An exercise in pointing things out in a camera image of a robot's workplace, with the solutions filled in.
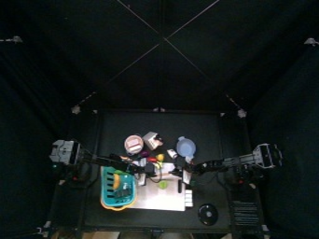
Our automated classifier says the yellow toy banana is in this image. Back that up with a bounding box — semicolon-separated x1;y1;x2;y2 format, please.
112;173;121;190

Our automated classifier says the pink and white bowl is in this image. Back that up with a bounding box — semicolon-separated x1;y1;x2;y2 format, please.
123;134;144;156

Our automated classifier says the white toy house box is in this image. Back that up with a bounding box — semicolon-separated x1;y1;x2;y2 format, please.
141;131;164;151

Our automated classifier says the white cutting board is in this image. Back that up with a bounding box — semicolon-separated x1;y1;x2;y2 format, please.
131;162;187;212

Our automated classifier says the black round disc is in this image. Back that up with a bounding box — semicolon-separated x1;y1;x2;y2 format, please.
197;203;219;227

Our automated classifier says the white ribbed block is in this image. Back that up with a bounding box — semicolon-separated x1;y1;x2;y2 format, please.
183;189;195;208

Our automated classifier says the light blue bowl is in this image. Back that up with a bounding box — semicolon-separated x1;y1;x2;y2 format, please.
176;135;197;159

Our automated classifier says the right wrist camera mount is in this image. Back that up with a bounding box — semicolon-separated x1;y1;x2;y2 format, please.
181;170;193;186

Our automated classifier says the teal basket with orange rim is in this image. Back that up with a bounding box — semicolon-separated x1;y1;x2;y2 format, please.
100;165;139;212

